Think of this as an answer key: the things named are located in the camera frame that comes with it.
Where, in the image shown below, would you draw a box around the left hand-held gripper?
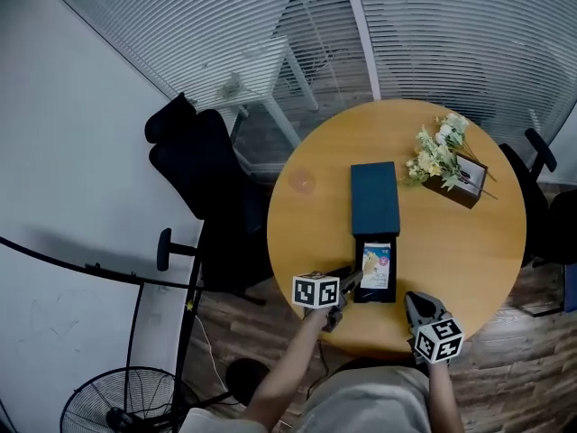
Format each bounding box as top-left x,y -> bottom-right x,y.
291,266 -> 364,333

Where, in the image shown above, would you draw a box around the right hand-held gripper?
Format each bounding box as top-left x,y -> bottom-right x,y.
404,290 -> 465,365

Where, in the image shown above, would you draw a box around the small colourful packet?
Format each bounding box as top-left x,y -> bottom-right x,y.
360,241 -> 392,290

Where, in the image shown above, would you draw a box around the teal rectangular box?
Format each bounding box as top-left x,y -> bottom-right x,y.
350,161 -> 402,305

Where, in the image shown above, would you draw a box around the person's right forearm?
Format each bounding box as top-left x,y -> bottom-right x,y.
426,361 -> 465,433

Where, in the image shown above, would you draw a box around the person's left forearm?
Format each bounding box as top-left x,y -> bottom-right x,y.
238,309 -> 333,433

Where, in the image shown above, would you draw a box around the round wooden table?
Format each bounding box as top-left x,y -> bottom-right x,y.
266,98 -> 527,360

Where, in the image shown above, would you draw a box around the clear pink plastic cup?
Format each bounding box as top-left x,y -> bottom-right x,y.
288,168 -> 316,194

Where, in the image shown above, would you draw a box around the person's grey shirt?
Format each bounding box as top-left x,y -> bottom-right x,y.
179,365 -> 432,433

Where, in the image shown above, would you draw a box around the yellow white artificial flowers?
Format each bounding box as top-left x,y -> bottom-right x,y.
400,126 -> 461,191

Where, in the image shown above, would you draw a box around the blue padded chair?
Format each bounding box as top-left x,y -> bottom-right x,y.
522,263 -> 577,318

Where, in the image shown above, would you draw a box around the black office chair with headrest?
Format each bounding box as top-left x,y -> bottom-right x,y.
144,91 -> 276,306

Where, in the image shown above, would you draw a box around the white desk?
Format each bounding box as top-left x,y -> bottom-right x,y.
196,33 -> 319,148

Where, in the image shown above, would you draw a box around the white window blinds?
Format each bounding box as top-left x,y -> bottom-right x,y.
35,0 -> 577,170

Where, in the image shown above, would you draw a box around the whiteboard on black stand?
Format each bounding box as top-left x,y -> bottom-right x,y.
0,236 -> 204,433

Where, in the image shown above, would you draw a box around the thin black cable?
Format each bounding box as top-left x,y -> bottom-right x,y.
306,338 -> 330,401

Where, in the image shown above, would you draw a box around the black pedestal fan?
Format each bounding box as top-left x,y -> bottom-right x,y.
60,357 -> 271,433

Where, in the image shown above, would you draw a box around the long white cable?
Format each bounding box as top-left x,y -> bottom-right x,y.
193,316 -> 226,390

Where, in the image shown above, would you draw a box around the white partition post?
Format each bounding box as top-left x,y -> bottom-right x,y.
340,0 -> 382,101

